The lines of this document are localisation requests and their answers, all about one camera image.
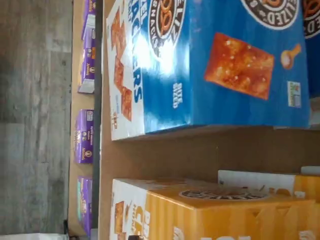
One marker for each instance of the blue pretzel crackers box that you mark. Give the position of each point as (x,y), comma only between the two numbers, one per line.
(313,62)
(225,112)

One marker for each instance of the yellow pretzel crackers box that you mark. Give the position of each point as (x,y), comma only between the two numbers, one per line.
(200,220)
(250,178)

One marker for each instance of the black metal shelf rack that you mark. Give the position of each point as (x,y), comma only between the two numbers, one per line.
(98,112)

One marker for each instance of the purple Annie's box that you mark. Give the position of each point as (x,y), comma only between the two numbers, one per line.
(86,70)
(88,25)
(83,137)
(84,205)

